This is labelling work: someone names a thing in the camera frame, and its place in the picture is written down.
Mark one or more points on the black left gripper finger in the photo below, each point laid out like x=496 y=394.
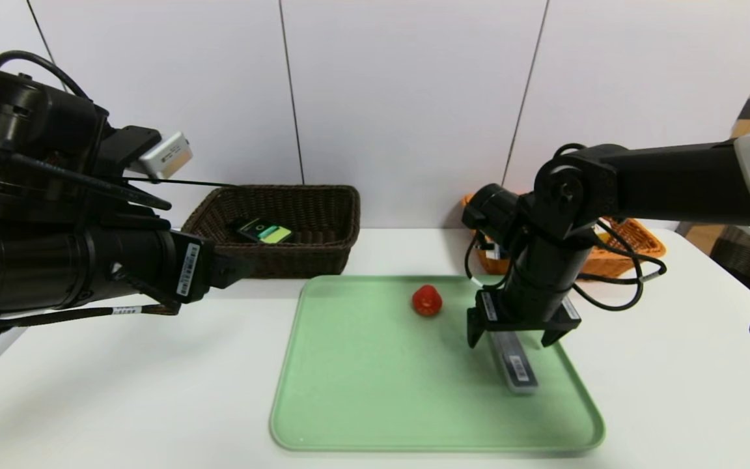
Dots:
x=235 y=268

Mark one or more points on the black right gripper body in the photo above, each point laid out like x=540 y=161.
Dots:
x=517 y=315

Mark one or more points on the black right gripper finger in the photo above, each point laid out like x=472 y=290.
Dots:
x=476 y=332
x=556 y=335

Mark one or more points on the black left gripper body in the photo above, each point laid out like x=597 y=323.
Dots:
x=190 y=268

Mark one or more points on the black facial cleanser bottle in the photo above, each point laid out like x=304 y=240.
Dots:
x=265 y=232

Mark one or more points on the grey transparent pencil lead case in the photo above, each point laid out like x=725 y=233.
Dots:
x=518 y=368

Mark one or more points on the dark brown wicker basket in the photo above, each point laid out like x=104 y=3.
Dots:
x=323 y=221

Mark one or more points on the orange wicker basket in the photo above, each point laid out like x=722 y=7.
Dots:
x=635 y=238

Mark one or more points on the red rubber duck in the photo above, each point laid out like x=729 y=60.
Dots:
x=427 y=301

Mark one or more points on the light green plastic tray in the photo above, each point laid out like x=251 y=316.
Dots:
x=362 y=384

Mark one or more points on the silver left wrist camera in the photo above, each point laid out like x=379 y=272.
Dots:
x=168 y=155

